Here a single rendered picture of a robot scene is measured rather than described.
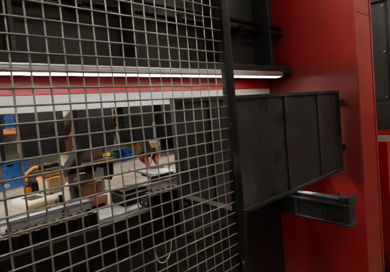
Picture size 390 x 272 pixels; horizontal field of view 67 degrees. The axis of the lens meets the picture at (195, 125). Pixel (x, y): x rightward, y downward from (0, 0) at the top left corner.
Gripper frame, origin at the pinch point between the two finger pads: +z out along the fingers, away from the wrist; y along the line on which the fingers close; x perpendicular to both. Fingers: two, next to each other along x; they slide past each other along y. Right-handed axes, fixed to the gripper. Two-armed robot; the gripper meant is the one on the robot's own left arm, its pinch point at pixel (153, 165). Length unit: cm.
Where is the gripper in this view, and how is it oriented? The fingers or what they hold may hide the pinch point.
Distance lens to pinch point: 164.1
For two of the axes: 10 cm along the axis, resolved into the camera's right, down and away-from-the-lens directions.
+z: 4.0, 8.5, -3.4
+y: 7.5, -0.9, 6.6
